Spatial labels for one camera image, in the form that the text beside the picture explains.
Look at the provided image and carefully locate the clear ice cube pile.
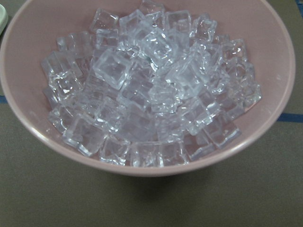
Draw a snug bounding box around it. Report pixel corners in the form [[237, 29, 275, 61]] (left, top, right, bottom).
[[41, 0, 262, 167]]

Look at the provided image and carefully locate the pink bowl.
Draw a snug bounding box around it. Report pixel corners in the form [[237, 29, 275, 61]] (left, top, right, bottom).
[[0, 0, 295, 176]]

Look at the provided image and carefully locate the cream bear serving tray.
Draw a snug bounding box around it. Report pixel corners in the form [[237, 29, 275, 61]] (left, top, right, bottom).
[[0, 4, 9, 34]]

